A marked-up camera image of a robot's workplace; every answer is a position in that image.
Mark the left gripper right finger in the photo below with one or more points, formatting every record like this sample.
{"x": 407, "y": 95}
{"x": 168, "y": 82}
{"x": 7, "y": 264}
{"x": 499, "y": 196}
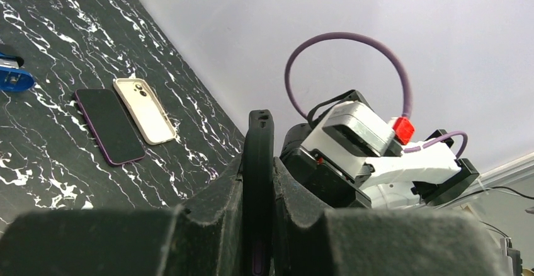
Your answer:
{"x": 312, "y": 238}

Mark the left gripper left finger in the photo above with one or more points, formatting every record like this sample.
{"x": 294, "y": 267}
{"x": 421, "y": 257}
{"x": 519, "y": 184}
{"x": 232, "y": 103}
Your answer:
{"x": 201, "y": 236}

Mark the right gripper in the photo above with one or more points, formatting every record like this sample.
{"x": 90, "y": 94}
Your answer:
{"x": 321, "y": 177}

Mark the pink phone case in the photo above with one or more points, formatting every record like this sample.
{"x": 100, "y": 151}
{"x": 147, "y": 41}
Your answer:
{"x": 146, "y": 110}

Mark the purple phone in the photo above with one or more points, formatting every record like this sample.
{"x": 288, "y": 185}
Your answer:
{"x": 110, "y": 126}

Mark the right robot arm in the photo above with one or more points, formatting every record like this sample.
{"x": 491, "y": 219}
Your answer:
{"x": 408, "y": 194}

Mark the blue stapler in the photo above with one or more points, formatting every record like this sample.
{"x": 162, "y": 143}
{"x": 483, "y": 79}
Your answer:
{"x": 13, "y": 77}

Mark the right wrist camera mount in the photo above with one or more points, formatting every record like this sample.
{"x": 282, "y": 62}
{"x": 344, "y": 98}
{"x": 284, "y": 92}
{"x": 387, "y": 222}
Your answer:
{"x": 354, "y": 139}

